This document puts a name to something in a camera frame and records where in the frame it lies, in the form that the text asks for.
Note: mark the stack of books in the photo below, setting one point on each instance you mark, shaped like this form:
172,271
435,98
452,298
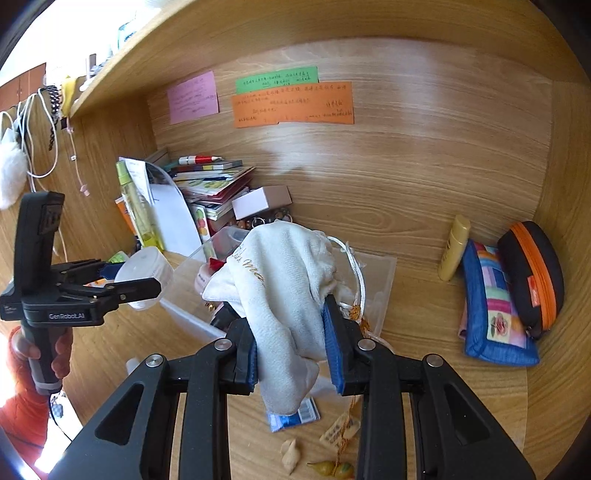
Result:
208,189

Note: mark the orange jacket sleeve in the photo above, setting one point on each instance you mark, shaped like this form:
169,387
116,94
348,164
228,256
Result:
24,417

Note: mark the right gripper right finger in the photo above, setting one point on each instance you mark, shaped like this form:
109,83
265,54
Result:
456,436

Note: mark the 4B eraser block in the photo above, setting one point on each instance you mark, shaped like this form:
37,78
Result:
342,430

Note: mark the white paper stand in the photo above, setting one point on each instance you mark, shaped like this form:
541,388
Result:
170,213

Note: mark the blue staples box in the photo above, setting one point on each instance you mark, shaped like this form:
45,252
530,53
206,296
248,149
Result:
306,414

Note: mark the pink sticky note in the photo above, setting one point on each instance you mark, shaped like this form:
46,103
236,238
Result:
193,99

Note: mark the pink round compact case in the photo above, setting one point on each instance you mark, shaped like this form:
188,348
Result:
202,278

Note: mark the clear bowl with clips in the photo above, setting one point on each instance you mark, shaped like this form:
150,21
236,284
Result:
263,218

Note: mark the white round plastic jar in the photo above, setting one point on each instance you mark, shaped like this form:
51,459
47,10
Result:
148,262

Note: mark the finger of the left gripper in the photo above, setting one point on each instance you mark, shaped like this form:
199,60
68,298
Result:
85,270
87,306

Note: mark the white fluffy hanging toy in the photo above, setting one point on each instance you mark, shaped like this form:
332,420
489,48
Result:
13,170

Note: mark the small white cardboard box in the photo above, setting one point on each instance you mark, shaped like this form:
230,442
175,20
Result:
260,200

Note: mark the orange green glue bottle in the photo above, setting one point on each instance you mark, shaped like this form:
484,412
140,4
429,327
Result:
108,272

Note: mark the yellow lotion tube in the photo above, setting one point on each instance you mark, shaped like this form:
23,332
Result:
455,247

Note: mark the beige spiral seashell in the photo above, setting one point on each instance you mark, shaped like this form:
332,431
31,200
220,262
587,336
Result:
290,455

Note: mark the black orange zipper case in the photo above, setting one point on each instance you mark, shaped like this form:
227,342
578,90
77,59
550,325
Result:
535,275

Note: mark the blue patchwork pouch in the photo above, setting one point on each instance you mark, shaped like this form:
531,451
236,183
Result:
491,328

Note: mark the small yellow gourd charm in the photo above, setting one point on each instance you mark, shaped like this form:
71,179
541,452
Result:
337,470

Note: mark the orange sticky note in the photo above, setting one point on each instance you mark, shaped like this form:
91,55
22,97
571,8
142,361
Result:
322,102

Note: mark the yellow spray bottle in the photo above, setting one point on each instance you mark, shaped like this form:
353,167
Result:
138,209

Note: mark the orange tube behind bottle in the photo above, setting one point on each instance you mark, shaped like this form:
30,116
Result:
120,203

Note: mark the red white marker pen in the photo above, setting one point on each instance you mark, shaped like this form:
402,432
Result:
197,159

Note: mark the white drawstring cloth pouch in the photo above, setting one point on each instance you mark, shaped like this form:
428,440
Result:
278,279

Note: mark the red velvet gold-ribbon pouch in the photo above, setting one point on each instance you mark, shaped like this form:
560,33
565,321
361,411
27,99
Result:
214,265

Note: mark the green sticky note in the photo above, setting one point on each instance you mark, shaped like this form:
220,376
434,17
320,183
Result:
278,78

